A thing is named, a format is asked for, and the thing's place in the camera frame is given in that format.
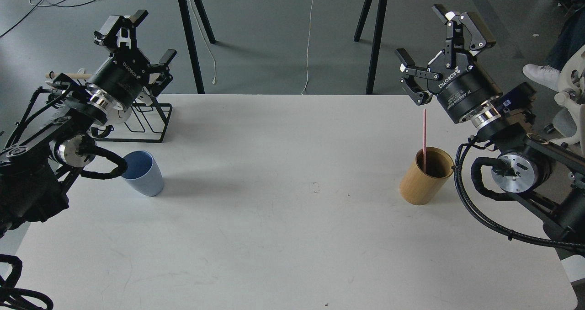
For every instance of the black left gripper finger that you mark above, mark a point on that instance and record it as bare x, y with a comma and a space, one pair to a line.
159, 74
119, 32

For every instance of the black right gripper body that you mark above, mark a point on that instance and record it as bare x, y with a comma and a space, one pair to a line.
463, 86

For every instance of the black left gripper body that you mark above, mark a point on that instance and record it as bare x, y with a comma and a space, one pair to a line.
122, 75

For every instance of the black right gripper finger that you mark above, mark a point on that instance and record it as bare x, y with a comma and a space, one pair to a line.
466, 32
409, 74

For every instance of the pink chopstick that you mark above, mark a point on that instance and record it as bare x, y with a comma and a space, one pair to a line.
424, 141

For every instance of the blue plastic cup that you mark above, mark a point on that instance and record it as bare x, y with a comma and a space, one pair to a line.
143, 173

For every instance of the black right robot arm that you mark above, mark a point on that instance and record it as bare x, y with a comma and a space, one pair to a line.
544, 177

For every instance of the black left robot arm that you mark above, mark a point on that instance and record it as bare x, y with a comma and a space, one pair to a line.
54, 143

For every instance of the bamboo wooden cup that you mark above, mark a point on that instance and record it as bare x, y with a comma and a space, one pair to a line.
426, 176

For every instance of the white round mug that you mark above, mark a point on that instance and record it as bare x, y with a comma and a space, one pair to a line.
118, 117

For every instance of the person leg with white shoe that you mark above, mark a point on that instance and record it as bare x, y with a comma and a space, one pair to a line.
569, 42

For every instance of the white office chair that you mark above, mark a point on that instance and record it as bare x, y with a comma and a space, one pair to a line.
570, 95

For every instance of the black wire mug rack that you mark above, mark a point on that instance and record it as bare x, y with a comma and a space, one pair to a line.
147, 124

